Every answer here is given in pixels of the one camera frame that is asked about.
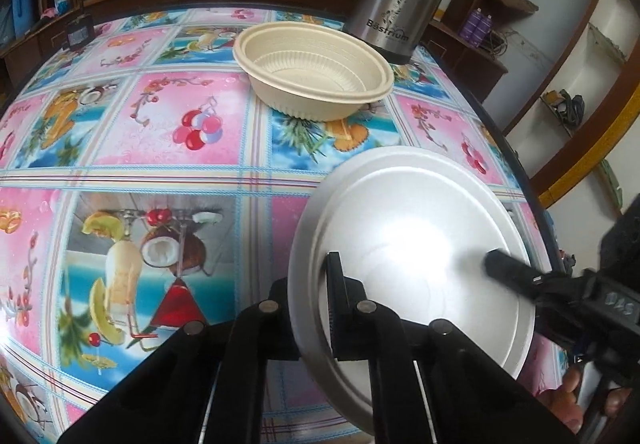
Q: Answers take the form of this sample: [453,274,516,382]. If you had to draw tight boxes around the blue plastic jug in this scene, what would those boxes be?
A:
[11,0,40,40]

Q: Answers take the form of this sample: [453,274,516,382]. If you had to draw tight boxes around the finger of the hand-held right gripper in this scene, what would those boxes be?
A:
[483,249,557,311]

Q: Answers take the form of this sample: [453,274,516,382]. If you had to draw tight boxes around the purple spray can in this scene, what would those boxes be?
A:
[460,8,480,40]
[477,11,496,43]

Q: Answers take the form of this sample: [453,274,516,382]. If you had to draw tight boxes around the tangled dark cables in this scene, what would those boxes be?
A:
[541,90,587,131]

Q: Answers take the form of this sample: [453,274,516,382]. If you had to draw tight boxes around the person's right hand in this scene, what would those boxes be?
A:
[537,366,628,432]

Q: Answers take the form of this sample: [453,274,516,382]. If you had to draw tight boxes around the fruit print tablecloth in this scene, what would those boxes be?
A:
[0,6,557,444]

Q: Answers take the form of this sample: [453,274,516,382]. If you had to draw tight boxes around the wooden wall shelf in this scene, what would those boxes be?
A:
[425,0,540,100]

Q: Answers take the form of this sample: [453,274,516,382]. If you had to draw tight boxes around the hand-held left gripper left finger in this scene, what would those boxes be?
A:
[57,276,301,444]

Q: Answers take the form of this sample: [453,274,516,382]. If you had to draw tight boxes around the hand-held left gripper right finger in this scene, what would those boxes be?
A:
[326,251,576,444]

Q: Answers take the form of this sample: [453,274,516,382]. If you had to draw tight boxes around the beige plastic bowl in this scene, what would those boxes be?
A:
[252,84,392,121]
[232,22,394,110]

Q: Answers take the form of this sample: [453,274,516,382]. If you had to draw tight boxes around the small black device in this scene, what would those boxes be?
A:
[64,15,97,50]

